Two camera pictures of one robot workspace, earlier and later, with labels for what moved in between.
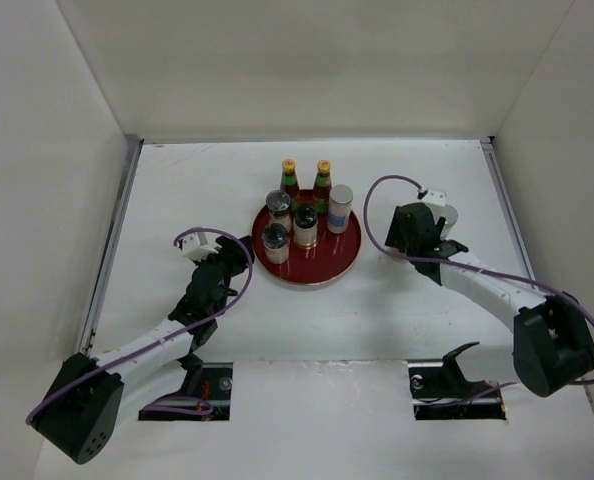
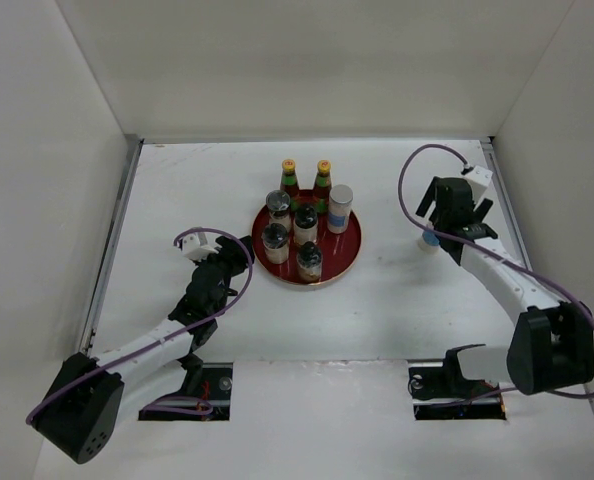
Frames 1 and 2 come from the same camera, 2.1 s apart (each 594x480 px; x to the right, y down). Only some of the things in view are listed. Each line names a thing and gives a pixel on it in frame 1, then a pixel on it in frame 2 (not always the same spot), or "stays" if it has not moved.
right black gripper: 391,239 → 429,199
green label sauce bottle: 321,192 stays
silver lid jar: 339,208 stays
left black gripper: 230,254 stays
